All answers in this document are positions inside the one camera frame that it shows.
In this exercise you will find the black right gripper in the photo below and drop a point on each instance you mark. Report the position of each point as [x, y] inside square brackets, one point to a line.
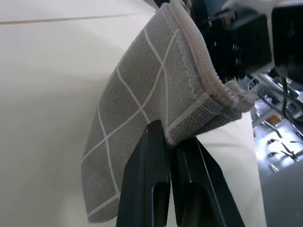
[248, 40]

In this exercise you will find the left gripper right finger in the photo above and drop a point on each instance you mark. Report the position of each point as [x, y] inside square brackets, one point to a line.
[201, 189]

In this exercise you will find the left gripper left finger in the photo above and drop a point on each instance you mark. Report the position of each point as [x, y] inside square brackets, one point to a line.
[146, 184]

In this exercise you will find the grey checked pencil pouch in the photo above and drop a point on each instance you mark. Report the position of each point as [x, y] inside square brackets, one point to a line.
[146, 94]

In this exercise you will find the cluttered grey workbench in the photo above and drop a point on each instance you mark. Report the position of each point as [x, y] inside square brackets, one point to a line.
[277, 146]

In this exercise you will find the cream table mat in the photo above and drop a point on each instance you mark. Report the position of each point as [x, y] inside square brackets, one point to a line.
[47, 94]
[71, 7]

